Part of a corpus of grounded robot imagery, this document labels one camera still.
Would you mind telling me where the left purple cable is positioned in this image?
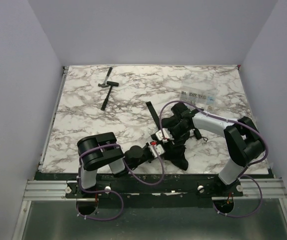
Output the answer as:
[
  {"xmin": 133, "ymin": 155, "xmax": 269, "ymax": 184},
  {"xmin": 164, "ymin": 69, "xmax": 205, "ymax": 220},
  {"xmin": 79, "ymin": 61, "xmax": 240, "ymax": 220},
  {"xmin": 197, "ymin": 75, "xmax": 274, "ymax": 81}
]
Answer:
[{"xmin": 77, "ymin": 143, "xmax": 166, "ymax": 221}]

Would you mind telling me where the black folding umbrella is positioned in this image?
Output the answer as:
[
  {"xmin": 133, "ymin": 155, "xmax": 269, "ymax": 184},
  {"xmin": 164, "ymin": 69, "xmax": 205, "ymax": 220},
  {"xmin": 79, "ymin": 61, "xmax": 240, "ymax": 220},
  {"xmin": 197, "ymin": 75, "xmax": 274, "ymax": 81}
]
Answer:
[{"xmin": 145, "ymin": 101, "xmax": 208, "ymax": 171}]

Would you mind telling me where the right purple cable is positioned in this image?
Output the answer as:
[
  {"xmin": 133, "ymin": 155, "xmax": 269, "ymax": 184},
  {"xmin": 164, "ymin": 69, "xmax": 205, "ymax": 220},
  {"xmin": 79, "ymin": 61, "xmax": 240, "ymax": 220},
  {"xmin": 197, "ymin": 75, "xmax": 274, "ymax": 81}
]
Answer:
[{"xmin": 158, "ymin": 100, "xmax": 270, "ymax": 218}]

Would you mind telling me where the aluminium frame rail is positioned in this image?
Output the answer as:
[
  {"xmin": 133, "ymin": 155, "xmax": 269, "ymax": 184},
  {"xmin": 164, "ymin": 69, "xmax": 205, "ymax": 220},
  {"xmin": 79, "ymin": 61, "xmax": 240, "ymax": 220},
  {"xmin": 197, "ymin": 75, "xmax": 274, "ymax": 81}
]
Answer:
[{"xmin": 13, "ymin": 175, "xmax": 287, "ymax": 240}]

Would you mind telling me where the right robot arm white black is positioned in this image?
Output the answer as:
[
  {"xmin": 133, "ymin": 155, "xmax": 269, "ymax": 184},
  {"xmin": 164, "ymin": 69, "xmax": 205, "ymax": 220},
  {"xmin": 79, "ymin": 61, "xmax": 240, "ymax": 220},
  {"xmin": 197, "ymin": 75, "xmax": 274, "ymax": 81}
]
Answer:
[{"xmin": 168, "ymin": 102, "xmax": 266, "ymax": 192}]

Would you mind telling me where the black claw hammer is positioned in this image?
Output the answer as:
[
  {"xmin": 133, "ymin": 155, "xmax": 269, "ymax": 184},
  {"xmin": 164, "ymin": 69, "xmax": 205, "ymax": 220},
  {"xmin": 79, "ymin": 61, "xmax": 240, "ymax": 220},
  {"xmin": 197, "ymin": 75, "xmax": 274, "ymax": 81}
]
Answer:
[{"xmin": 97, "ymin": 66, "xmax": 120, "ymax": 111}]

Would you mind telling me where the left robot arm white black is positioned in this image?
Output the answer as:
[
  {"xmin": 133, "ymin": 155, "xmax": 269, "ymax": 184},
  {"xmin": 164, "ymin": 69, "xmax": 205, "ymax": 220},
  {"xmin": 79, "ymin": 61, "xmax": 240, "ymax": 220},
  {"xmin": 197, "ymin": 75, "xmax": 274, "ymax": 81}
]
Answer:
[{"xmin": 77, "ymin": 132, "xmax": 154, "ymax": 190}]

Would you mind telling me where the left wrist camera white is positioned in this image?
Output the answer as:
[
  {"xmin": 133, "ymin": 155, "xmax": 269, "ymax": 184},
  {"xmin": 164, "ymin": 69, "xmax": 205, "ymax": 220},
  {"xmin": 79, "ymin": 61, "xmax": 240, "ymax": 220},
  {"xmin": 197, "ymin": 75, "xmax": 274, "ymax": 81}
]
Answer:
[{"xmin": 148, "ymin": 141, "xmax": 166, "ymax": 159}]

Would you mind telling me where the purple cable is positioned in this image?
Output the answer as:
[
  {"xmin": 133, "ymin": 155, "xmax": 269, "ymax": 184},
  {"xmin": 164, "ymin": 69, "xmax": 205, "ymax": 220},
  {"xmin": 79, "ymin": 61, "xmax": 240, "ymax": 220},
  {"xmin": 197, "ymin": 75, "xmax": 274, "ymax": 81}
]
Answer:
[
  {"xmin": 77, "ymin": 143, "xmax": 166, "ymax": 221},
  {"xmin": 158, "ymin": 100, "xmax": 270, "ymax": 218}
]

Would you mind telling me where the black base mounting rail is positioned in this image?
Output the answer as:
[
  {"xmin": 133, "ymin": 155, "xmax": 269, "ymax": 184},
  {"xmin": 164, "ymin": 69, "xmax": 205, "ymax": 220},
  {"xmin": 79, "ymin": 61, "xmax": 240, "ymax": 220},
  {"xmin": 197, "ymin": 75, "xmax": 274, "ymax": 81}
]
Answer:
[{"xmin": 34, "ymin": 171, "xmax": 247, "ymax": 210}]

